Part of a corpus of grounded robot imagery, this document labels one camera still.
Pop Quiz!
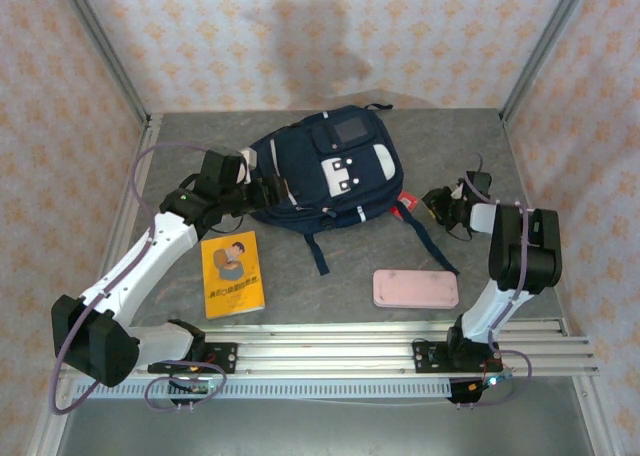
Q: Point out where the small red white packet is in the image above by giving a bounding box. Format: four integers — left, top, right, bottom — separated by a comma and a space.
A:
389, 190, 419, 218

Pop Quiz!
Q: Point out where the navy blue backpack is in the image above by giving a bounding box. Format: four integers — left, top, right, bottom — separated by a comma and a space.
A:
247, 103, 460, 277

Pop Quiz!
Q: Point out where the pink pencil case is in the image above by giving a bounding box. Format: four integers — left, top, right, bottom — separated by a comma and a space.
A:
372, 269, 460, 310

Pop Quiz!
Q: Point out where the yellow paperback book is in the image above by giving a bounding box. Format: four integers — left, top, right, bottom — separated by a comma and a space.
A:
200, 230, 266, 321

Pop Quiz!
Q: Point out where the grey metal panel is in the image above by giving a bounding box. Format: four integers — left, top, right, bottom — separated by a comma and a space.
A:
54, 398, 596, 456

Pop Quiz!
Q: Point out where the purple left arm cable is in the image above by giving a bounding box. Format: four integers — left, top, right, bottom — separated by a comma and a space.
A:
49, 143, 229, 416

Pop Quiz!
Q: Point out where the aluminium table side rail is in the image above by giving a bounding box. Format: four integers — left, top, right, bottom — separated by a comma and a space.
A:
97, 114, 164, 287

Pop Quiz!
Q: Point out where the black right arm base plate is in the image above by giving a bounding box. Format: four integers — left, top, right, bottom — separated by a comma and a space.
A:
412, 339, 503, 376

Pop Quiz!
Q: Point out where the aluminium mounting rail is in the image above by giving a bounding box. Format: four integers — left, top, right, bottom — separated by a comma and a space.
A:
52, 318, 600, 380

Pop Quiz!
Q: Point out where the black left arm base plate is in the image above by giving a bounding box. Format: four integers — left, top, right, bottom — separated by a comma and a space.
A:
147, 342, 239, 376

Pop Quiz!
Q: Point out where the aluminium frame post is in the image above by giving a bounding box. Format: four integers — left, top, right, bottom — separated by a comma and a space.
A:
499, 0, 594, 122
54, 0, 152, 127

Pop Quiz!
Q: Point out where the white slotted cable duct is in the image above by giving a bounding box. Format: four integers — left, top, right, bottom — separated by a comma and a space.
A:
74, 379, 454, 400

